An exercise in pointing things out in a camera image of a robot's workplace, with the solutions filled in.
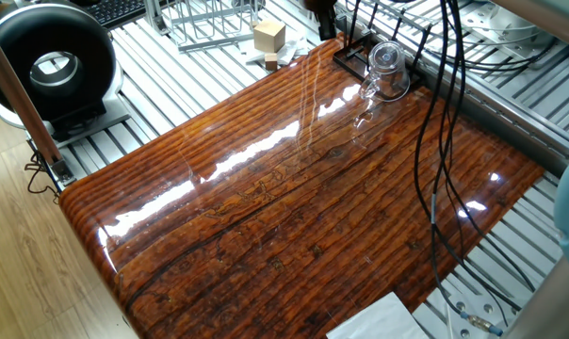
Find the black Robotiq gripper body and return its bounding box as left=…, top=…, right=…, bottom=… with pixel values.
left=304, top=0, right=338, bottom=15

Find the clear glass cup with handle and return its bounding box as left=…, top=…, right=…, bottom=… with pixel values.
left=358, top=40, right=412, bottom=104

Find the black metal cup rack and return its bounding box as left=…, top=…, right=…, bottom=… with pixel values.
left=332, top=0, right=435, bottom=89

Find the crumpled paper and box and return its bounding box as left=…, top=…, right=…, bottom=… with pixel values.
left=238, top=26, right=310, bottom=67

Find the aluminium plate with holes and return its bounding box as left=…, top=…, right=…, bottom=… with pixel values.
left=456, top=0, right=558, bottom=60

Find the black keyboard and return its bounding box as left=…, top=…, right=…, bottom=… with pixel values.
left=83, top=0, right=148, bottom=30

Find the glossy wood-grain table mat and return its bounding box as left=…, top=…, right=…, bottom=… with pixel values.
left=58, top=33, right=547, bottom=339

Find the white paper sheet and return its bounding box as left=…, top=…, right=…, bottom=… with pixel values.
left=325, top=291, right=431, bottom=339

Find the silver wire rack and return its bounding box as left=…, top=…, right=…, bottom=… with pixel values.
left=142, top=0, right=263, bottom=53

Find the grey aluminium side rail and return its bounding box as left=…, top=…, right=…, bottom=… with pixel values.
left=404, top=70, right=569, bottom=179

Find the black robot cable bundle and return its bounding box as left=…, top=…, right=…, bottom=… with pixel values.
left=412, top=0, right=539, bottom=331

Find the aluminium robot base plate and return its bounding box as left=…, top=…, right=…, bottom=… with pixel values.
left=412, top=282, right=526, bottom=339

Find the black ring-shaped device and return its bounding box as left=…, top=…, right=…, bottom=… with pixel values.
left=0, top=0, right=133, bottom=143

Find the aluminium frame post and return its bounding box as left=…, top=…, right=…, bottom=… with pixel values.
left=0, top=19, right=77, bottom=187

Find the dark tangled wire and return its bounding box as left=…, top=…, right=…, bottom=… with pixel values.
left=23, top=149, right=62, bottom=204

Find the silver cable connector plug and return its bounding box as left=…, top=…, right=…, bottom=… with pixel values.
left=459, top=309, right=506, bottom=338

